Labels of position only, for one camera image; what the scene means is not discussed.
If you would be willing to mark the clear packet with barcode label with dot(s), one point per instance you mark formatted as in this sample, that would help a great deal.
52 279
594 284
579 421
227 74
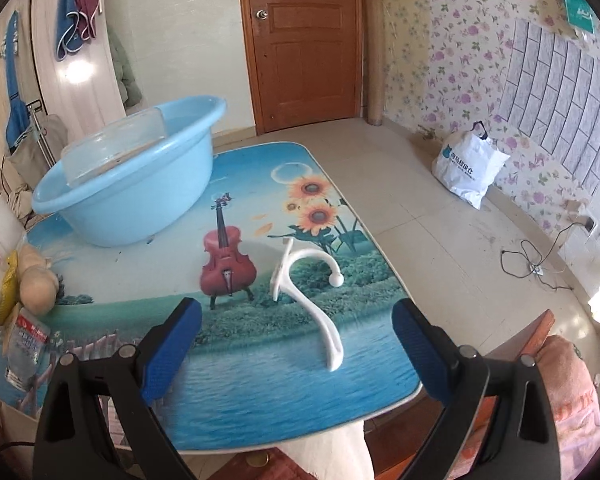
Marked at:
25 345

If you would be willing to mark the teal package on wall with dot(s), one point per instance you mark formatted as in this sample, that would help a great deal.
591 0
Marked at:
577 7

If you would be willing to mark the white power strip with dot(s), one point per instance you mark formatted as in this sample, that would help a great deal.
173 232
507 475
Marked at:
536 270

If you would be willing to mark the light blue plastic basin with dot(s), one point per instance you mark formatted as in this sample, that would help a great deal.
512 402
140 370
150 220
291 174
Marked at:
145 195

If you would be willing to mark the beige rolled mat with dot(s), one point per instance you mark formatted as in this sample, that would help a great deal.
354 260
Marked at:
375 60

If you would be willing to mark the brown wooden board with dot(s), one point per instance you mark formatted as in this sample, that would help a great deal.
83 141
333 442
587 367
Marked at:
525 335

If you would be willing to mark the brown wooden door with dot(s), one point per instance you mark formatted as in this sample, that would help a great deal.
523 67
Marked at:
305 60

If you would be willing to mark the white cylindrical appliance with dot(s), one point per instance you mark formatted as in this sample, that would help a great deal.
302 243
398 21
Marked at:
0 227

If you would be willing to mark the blue hanging bag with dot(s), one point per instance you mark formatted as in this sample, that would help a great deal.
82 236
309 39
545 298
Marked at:
14 110

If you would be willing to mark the white wood-grain board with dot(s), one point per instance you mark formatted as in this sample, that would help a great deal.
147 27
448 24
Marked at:
80 95

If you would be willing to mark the grey brick wall panel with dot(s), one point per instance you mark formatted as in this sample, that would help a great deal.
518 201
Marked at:
560 100

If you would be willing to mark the scenery printed desktop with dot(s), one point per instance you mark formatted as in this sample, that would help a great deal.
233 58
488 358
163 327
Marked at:
260 390

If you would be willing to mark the blue hanging towel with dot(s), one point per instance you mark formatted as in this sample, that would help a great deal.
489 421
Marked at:
69 5

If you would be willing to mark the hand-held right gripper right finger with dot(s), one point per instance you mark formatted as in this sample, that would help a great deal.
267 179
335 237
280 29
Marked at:
422 355

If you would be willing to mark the clear plastic box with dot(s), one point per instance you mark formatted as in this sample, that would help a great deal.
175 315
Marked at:
115 145

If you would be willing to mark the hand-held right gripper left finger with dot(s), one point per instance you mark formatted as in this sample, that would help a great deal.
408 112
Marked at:
172 355

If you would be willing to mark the metal rack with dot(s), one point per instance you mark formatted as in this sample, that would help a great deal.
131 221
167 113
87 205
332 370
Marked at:
37 130

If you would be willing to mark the grey tote bag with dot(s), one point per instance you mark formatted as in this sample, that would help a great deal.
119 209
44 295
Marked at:
30 160

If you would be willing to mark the white plastic shopping bag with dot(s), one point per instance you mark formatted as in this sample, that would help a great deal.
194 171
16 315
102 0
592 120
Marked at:
467 170

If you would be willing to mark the brown plush toy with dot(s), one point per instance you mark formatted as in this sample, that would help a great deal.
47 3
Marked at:
37 285

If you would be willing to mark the wall socket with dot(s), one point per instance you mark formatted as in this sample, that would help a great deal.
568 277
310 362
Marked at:
589 224

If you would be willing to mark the white curved plastic hook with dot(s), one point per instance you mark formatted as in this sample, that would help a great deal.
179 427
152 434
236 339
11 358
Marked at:
325 330

